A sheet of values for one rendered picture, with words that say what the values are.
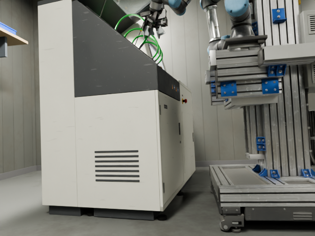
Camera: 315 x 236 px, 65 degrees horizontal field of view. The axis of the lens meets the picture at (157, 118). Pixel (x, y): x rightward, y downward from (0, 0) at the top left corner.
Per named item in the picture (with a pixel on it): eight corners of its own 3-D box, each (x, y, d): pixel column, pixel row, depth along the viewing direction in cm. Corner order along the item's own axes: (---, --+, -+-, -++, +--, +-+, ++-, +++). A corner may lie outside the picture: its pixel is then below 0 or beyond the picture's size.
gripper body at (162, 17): (165, 23, 178) (164, 6, 179) (153, 25, 181) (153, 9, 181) (168, 27, 186) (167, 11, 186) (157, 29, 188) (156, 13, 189)
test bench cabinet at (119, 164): (163, 224, 143) (157, 89, 147) (77, 218, 160) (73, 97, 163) (184, 192, 211) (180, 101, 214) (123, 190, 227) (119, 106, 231)
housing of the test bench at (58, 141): (77, 217, 160) (71, -7, 167) (41, 215, 168) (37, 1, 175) (147, 176, 294) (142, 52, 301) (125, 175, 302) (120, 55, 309)
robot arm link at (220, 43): (228, 49, 187) (228, 31, 188) (217, 54, 199) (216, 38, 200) (240, 50, 192) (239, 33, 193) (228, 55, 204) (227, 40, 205)
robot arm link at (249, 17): (252, 28, 149) (251, 6, 150) (251, 19, 137) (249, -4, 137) (232, 32, 154) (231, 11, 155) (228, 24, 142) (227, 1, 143)
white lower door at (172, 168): (165, 204, 146) (160, 90, 150) (161, 204, 147) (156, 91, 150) (184, 181, 208) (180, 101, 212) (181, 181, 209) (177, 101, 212)
